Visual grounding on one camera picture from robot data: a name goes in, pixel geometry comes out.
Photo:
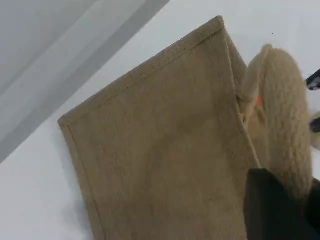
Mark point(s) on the orange fruit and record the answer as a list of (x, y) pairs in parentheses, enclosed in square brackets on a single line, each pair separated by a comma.
[(259, 102)]

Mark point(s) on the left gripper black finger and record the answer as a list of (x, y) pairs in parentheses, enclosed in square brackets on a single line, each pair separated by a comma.
[(267, 212), (315, 205)]

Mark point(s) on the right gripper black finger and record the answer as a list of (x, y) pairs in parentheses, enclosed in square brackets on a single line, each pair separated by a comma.
[(314, 79)]

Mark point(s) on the brown jute tote bag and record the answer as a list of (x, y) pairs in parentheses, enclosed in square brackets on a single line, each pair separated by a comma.
[(162, 150)]

